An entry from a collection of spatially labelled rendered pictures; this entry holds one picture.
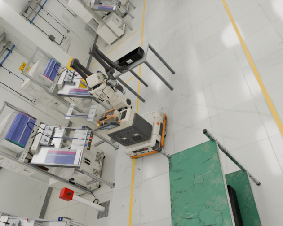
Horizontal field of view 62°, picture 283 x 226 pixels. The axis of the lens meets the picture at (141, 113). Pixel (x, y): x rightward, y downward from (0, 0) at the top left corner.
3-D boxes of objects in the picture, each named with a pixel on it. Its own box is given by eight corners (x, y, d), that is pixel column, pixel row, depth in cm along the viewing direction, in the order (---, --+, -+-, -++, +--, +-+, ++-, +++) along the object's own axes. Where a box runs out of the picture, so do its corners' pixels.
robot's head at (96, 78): (98, 83, 313) (94, 72, 313) (88, 88, 326) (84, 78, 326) (105, 81, 325) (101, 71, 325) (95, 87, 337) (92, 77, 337)
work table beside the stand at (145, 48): (173, 89, 415) (144, 60, 371) (143, 102, 457) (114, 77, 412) (175, 72, 441) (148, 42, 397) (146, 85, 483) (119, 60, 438)
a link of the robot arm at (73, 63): (67, 65, 329) (71, 62, 323) (71, 60, 338) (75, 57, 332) (89, 88, 349) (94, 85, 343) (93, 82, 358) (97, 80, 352)
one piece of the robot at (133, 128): (156, 144, 343) (116, 114, 296) (129, 151, 375) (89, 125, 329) (159, 125, 362) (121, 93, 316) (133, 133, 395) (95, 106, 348)
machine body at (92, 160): (106, 153, 445) (81, 138, 411) (101, 189, 399) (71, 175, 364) (84, 163, 478) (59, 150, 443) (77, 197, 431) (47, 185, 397)
